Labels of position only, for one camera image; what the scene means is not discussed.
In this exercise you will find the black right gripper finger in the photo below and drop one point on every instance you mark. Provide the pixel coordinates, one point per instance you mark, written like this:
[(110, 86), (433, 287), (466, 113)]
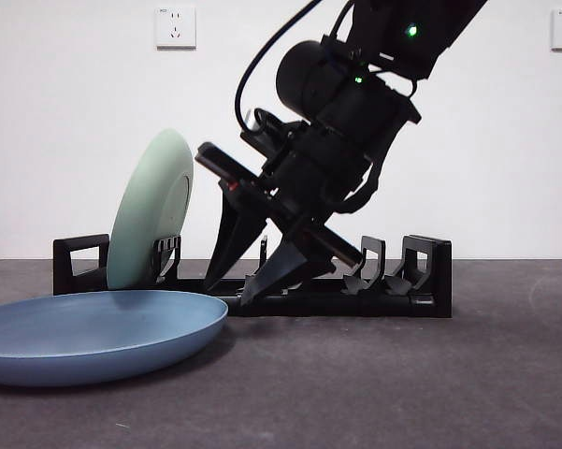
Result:
[(280, 266), (234, 234)]

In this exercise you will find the green round plate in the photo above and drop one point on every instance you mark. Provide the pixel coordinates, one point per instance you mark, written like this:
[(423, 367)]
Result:
[(145, 210)]

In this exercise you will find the blue round plate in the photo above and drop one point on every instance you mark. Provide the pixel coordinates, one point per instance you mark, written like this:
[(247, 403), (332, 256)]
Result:
[(98, 337)]

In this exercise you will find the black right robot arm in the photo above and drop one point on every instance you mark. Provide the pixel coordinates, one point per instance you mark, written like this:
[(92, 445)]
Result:
[(355, 107)]

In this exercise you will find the black plastic plate rack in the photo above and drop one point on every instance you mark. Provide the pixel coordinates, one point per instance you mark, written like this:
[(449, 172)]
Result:
[(332, 306)]

